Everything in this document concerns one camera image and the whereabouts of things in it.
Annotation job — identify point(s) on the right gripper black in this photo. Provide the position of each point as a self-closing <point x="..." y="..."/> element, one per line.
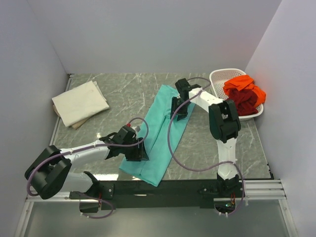
<point x="174" y="106"/>

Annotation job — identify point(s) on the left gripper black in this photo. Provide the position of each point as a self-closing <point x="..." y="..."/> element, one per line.
<point x="139" y="153"/>

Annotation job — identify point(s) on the teal t shirt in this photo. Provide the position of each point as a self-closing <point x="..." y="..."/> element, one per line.
<point x="156" y="146"/>

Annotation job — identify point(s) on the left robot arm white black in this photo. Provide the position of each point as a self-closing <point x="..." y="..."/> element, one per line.
<point x="52" y="171"/>

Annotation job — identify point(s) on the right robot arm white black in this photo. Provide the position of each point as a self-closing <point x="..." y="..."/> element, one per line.
<point x="224" y="123"/>

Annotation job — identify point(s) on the white plastic laundry basket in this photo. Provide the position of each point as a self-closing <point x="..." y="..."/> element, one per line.
<point x="219" y="77"/>

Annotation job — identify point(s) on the folded tan t shirt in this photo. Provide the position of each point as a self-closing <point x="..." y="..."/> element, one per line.
<point x="77" y="124"/>

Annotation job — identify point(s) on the folded cream t shirt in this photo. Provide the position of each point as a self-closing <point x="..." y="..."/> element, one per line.
<point x="79" y="102"/>

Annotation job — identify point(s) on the black base crossbar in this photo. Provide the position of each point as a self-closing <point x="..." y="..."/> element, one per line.
<point x="169" y="193"/>

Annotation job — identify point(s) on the orange t shirt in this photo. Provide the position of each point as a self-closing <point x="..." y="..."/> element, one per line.
<point x="245" y="82"/>

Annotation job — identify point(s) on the dark red t shirt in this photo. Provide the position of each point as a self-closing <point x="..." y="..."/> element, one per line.
<point x="245" y="101"/>

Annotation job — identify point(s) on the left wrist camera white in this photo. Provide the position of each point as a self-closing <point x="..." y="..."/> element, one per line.
<point x="135" y="128"/>

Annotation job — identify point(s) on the aluminium frame rail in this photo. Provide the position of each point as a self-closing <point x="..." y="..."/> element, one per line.
<point x="263" y="213"/>

